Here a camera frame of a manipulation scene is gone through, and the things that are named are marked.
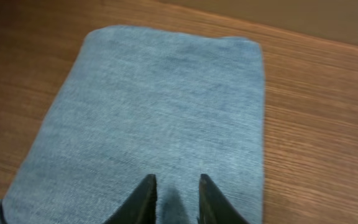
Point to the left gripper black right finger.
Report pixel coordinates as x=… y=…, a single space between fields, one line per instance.
x=214 y=207

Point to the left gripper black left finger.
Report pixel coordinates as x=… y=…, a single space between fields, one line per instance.
x=140 y=206

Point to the blue cloth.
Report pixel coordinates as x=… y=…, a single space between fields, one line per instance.
x=143 y=101

